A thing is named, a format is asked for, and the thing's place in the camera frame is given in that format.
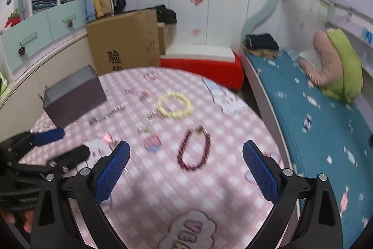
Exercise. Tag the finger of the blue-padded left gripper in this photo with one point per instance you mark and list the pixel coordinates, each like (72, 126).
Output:
(47, 137)
(70, 159)

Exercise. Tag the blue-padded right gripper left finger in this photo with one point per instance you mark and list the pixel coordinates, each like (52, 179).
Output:
(54, 225)

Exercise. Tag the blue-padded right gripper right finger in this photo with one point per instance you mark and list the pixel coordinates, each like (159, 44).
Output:
(319, 225)

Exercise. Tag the pink hair clip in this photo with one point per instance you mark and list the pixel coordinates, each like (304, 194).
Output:
(108, 139)

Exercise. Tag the cream curved cabinet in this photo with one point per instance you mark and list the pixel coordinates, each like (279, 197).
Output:
(21, 103)

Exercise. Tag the grey metal tin box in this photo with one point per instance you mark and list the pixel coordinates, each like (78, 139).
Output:
(73, 96)

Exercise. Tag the teal patterned bed mattress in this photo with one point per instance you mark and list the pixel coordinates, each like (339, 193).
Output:
(322, 135)

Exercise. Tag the mint drawer unit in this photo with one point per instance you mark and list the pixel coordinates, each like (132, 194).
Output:
(34, 33)

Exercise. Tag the pink checkered tablecloth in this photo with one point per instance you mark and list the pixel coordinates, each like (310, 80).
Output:
(186, 184)

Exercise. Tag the red strawberry plush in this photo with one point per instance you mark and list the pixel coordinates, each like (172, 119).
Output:
(13, 20)

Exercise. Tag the tall brown cardboard box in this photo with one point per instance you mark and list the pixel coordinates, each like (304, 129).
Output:
(125, 41)

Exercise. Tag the pink and green pillow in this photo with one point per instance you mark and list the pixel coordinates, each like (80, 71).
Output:
(340, 74)

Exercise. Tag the red and white storage bench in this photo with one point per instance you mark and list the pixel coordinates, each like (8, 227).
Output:
(227, 74)

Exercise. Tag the dark folded clothes pile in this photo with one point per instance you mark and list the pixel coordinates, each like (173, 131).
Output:
(262, 45)

